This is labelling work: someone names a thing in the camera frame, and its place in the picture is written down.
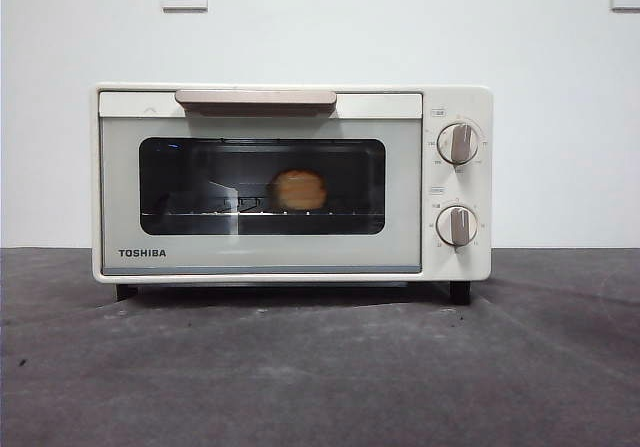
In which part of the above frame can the golden brown bread loaf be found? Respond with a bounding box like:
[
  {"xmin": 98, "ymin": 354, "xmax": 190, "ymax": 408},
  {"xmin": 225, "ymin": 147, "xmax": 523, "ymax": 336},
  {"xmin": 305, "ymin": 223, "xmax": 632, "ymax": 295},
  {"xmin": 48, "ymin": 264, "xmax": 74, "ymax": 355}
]
[{"xmin": 269, "ymin": 168, "xmax": 329, "ymax": 213}]

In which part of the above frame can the glass oven door with handle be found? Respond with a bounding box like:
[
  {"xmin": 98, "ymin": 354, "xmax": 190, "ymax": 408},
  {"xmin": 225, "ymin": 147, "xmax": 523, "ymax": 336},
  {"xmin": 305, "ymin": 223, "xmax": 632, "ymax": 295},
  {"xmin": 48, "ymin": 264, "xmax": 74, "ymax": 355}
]
[{"xmin": 98, "ymin": 89, "xmax": 424, "ymax": 275}]

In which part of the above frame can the white Toshiba toaster oven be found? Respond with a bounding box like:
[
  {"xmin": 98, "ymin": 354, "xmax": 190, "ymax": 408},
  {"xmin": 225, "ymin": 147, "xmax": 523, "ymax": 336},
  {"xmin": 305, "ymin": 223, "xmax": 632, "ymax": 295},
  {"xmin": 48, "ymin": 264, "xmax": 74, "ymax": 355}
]
[{"xmin": 91, "ymin": 82, "xmax": 495, "ymax": 304}]

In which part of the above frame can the round white oven knob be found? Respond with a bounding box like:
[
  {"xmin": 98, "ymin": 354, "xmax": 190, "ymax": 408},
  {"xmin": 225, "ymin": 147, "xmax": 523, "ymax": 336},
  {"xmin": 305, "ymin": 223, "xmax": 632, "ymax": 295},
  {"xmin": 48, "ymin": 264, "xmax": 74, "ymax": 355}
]
[
  {"xmin": 435, "ymin": 205, "xmax": 479, "ymax": 247},
  {"xmin": 436, "ymin": 122, "xmax": 480, "ymax": 165}
]

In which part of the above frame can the metal wire oven rack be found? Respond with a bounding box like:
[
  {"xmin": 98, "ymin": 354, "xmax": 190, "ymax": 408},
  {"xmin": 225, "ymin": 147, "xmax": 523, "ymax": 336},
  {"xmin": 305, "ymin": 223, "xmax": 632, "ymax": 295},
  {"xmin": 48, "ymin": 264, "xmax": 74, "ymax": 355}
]
[{"xmin": 141, "ymin": 208, "xmax": 374, "ymax": 217}]

